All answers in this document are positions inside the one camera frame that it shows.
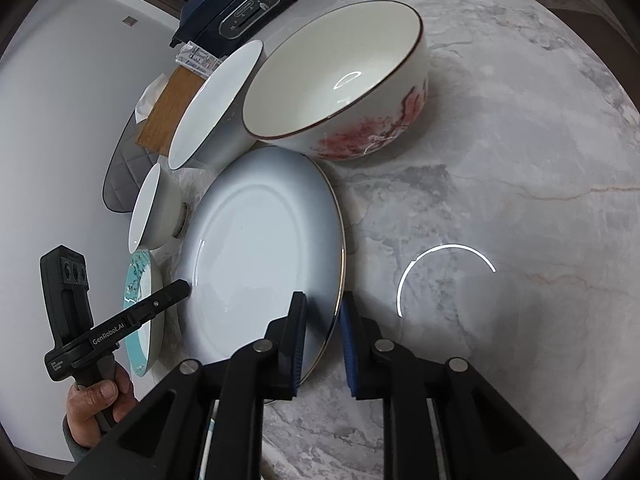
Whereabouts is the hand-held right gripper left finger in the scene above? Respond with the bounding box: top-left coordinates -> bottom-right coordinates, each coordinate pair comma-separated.
70,291 -> 308,480

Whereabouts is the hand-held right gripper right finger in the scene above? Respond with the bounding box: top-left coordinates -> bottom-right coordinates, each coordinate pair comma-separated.
339,291 -> 581,480

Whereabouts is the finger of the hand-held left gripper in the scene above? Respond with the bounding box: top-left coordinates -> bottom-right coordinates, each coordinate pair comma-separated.
131,280 -> 192,322

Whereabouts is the teal patterned plate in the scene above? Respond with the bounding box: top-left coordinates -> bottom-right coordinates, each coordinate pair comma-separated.
121,250 -> 171,377

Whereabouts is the large pale gold-rimmed plate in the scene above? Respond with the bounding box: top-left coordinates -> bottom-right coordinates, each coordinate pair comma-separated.
175,147 -> 347,405

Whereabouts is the medium white bowl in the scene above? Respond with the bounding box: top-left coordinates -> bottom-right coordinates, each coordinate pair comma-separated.
167,39 -> 266,171

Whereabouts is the red floral brown-rimmed bowl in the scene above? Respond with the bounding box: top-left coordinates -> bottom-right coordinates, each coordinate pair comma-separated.
241,1 -> 431,162

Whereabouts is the person's left hand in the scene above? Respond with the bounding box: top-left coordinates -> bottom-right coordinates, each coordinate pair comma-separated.
66,364 -> 138,448

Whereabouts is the small white bowl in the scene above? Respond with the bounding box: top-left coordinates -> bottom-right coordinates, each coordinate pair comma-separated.
127,162 -> 190,255

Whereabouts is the grey quilted chair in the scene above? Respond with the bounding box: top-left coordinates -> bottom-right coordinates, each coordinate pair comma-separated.
102,107 -> 158,216

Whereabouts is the wooden tissue box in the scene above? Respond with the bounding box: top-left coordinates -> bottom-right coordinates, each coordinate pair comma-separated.
136,65 -> 211,156

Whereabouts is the white tissue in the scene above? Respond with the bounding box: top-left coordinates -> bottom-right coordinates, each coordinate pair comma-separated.
135,74 -> 173,123

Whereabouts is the small white carton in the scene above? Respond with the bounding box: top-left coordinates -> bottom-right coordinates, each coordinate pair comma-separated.
176,44 -> 226,78

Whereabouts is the dark blue electric grill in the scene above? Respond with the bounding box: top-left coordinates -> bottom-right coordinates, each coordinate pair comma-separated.
171,0 -> 311,56

